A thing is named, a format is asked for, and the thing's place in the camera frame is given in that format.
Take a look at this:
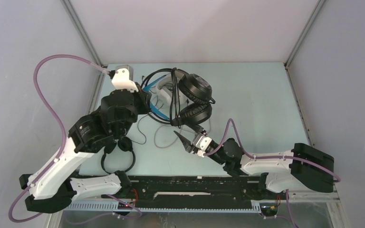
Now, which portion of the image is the black blue gaming headset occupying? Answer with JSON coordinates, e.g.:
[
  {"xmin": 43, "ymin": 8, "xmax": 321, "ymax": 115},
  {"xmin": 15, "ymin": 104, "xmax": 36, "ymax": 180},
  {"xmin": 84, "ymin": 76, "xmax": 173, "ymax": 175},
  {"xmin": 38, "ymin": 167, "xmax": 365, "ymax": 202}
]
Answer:
[{"xmin": 141, "ymin": 67, "xmax": 215, "ymax": 127}]

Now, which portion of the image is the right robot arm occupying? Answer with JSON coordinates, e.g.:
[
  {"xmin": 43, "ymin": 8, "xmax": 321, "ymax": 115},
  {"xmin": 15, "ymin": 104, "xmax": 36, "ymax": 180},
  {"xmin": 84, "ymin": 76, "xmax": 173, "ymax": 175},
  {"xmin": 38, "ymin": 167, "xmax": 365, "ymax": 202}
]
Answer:
[{"xmin": 175, "ymin": 126, "xmax": 340, "ymax": 199}]

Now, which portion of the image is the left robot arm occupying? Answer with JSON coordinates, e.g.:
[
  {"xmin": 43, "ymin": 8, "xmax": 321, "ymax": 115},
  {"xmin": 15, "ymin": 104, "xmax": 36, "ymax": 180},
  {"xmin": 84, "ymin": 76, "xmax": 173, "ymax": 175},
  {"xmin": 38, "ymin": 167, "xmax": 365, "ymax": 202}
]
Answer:
[{"xmin": 19, "ymin": 89, "xmax": 151, "ymax": 213}]

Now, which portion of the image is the small black on-ear headphones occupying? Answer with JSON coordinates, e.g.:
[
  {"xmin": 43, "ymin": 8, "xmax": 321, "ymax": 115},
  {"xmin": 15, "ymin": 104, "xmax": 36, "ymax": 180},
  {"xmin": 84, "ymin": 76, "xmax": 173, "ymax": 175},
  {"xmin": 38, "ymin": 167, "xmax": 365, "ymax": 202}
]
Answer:
[{"xmin": 100, "ymin": 137, "xmax": 136, "ymax": 176}]

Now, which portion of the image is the white grey gaming headset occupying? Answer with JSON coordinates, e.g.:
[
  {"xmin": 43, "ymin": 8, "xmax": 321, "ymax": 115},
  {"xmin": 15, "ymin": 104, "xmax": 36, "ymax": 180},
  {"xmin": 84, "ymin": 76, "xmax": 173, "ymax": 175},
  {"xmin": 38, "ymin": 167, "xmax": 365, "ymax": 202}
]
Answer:
[{"xmin": 155, "ymin": 75, "xmax": 189, "ymax": 107}]

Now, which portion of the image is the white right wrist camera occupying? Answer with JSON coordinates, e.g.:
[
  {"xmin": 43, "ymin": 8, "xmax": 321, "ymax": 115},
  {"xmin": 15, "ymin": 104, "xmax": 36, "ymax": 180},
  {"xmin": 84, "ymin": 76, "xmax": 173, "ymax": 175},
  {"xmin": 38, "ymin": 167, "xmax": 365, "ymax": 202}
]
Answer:
[{"xmin": 192, "ymin": 133, "xmax": 213, "ymax": 158}]

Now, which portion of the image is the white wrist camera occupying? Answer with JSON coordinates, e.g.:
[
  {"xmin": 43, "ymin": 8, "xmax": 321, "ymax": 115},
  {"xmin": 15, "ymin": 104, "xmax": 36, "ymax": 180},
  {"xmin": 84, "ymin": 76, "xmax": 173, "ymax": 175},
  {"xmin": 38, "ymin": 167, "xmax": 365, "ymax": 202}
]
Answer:
[
  {"xmin": 109, "ymin": 65, "xmax": 138, "ymax": 93},
  {"xmin": 192, "ymin": 133, "xmax": 213, "ymax": 158}
]

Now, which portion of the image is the grey USB headset cable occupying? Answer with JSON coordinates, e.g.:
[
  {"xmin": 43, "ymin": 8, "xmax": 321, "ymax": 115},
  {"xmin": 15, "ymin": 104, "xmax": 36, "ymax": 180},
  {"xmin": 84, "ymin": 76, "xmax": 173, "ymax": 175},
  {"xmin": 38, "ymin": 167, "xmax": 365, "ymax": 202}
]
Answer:
[{"xmin": 153, "ymin": 119, "xmax": 211, "ymax": 150}]

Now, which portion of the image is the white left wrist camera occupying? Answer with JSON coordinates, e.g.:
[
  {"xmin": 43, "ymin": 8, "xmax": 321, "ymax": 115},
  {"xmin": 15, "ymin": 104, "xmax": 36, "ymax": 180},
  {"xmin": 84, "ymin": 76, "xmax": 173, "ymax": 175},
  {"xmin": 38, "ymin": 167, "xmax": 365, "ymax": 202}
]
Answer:
[{"xmin": 109, "ymin": 65, "xmax": 138, "ymax": 93}]

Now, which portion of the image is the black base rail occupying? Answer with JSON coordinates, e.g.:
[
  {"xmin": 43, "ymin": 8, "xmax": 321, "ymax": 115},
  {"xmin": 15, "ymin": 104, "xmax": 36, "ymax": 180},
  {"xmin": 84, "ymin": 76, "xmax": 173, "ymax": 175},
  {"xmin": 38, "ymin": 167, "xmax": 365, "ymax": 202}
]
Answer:
[{"xmin": 114, "ymin": 176, "xmax": 286, "ymax": 209}]

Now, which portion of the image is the white slotted cable duct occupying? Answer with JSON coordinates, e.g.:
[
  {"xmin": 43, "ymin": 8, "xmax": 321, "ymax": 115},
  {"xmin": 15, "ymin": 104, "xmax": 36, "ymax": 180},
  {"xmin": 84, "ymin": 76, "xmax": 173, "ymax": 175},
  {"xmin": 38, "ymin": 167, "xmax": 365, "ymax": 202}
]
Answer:
[{"xmin": 64, "ymin": 200, "xmax": 261, "ymax": 213}]

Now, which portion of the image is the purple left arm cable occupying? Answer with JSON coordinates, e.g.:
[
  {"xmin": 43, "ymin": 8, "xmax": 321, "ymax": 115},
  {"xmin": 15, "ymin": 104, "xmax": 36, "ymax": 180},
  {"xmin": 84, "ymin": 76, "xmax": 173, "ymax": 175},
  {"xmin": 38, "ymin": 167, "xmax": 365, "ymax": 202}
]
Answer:
[{"xmin": 8, "ymin": 54, "xmax": 111, "ymax": 223}]

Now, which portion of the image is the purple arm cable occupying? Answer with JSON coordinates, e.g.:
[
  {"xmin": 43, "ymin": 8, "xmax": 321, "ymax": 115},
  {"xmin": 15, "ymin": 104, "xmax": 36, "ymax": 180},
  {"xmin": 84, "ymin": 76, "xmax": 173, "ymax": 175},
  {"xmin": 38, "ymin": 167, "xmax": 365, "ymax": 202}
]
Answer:
[
  {"xmin": 8, "ymin": 54, "xmax": 111, "ymax": 223},
  {"xmin": 204, "ymin": 118, "xmax": 341, "ymax": 183}
]

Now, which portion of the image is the aluminium corner frame post left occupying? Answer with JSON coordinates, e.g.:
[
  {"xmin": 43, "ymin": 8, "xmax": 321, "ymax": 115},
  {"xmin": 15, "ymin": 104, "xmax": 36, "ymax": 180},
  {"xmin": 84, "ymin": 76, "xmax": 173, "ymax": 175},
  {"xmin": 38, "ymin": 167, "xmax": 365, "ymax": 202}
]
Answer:
[{"xmin": 60, "ymin": 0, "xmax": 107, "ymax": 68}]

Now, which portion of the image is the aluminium corner frame post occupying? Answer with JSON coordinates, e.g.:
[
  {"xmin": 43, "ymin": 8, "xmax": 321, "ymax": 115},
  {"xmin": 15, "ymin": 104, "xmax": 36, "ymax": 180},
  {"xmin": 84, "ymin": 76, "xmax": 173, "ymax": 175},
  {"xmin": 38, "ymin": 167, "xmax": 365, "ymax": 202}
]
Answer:
[
  {"xmin": 284, "ymin": 0, "xmax": 327, "ymax": 70},
  {"xmin": 60, "ymin": 0, "xmax": 107, "ymax": 68}
]

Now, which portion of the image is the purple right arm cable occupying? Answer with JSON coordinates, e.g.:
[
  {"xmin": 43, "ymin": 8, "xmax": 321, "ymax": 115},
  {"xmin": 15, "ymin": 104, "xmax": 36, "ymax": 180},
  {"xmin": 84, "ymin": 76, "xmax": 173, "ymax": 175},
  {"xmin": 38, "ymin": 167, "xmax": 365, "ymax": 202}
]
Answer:
[{"xmin": 204, "ymin": 118, "xmax": 341, "ymax": 183}]

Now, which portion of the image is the aluminium corner frame post right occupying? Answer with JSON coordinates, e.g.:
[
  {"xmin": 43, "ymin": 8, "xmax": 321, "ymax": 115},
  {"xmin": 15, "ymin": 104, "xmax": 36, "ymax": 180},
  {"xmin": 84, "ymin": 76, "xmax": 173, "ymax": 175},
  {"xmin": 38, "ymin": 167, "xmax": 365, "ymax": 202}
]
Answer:
[{"xmin": 284, "ymin": 0, "xmax": 327, "ymax": 70}]

